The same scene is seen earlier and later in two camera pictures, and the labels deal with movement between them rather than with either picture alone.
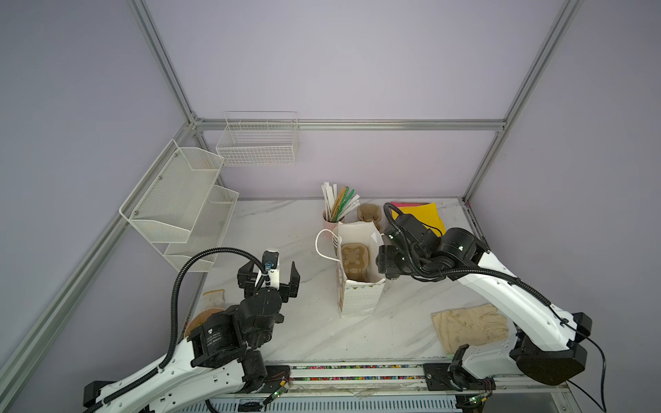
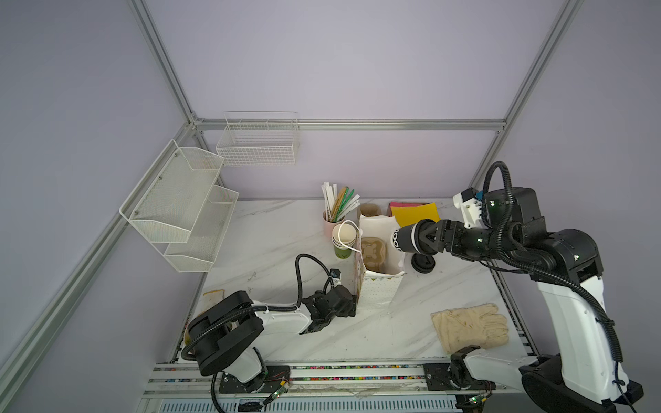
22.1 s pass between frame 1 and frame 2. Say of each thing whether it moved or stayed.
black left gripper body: moved
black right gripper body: moved
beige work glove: stayed
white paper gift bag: moved
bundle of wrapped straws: stayed
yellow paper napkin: stayed
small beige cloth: stayed
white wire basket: stayed
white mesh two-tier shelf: stayed
